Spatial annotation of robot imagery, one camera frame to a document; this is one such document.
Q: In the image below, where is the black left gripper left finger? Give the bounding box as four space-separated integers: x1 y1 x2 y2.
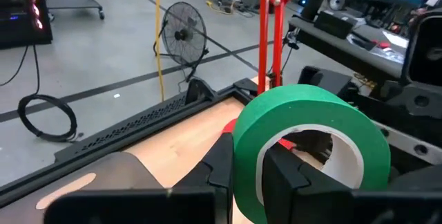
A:
43 132 236 224

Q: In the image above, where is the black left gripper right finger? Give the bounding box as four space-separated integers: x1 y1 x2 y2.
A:
261 142 442 224

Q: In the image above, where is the green tape roll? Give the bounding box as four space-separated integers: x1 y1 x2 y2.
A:
231 84 392 224

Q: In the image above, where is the black perforated metal bar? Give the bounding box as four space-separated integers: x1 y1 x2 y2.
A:
53 92 194 165

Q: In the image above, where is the smoky grey plastic bin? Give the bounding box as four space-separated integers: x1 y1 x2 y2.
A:
0 151 165 224

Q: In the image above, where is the grey desk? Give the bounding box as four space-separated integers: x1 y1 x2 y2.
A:
288 12 415 80

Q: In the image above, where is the black floor fan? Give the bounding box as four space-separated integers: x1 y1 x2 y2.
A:
153 1 210 83

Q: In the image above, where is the red desk lamp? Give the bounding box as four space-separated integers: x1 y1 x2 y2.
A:
222 0 300 151

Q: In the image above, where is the clear plastic bag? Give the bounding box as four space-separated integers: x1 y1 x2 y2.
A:
347 32 407 64

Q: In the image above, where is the small black box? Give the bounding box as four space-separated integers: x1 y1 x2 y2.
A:
314 11 355 40

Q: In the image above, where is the small red object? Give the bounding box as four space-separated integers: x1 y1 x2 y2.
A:
371 39 392 50

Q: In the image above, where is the black computer tower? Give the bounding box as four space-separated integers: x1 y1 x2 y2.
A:
0 0 53 50

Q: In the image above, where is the hanging yellow strap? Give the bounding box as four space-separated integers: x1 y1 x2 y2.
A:
154 0 166 102

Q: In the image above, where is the coiled black cable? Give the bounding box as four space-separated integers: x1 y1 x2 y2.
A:
17 94 84 144

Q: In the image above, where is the black metal table frame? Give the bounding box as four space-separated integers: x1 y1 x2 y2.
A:
0 77 260 208

